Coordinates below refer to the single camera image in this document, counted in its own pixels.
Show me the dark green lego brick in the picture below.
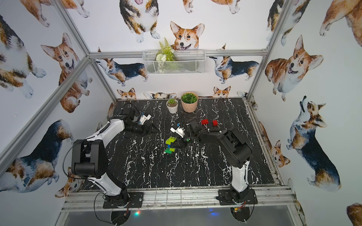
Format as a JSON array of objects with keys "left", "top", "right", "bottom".
[{"left": 164, "top": 148, "right": 175, "bottom": 154}]

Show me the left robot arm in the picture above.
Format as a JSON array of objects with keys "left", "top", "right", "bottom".
[{"left": 71, "top": 111, "right": 157, "bottom": 207}]

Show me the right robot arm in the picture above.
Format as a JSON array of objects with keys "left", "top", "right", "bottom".
[{"left": 166, "top": 118, "right": 256, "bottom": 205}]

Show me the small white plant pot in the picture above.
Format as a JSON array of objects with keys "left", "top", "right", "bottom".
[{"left": 166, "top": 98, "right": 178, "bottom": 114}]

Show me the large beige plant pot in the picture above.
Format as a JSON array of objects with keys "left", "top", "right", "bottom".
[{"left": 181, "top": 92, "right": 199, "bottom": 113}]

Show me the green fern plant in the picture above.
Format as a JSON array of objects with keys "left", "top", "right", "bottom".
[{"left": 156, "top": 38, "right": 175, "bottom": 62}]

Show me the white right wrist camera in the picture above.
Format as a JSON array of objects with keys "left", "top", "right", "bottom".
[{"left": 170, "top": 127, "right": 185, "bottom": 137}]

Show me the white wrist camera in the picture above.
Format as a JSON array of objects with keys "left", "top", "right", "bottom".
[
  {"left": 138, "top": 115, "right": 151, "bottom": 125},
  {"left": 170, "top": 127, "right": 185, "bottom": 137}
]

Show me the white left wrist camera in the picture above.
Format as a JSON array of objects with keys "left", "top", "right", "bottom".
[{"left": 138, "top": 115, "right": 151, "bottom": 125}]

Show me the white wire basket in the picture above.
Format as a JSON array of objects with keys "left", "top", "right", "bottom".
[{"left": 142, "top": 50, "right": 206, "bottom": 75}]

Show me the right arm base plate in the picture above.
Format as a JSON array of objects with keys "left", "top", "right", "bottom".
[{"left": 216, "top": 188, "right": 258, "bottom": 206}]

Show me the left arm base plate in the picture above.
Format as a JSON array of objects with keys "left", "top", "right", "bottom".
[{"left": 103, "top": 192, "right": 144, "bottom": 209}]

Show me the aluminium front rail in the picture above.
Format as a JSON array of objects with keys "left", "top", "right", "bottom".
[{"left": 61, "top": 186, "right": 296, "bottom": 212}]

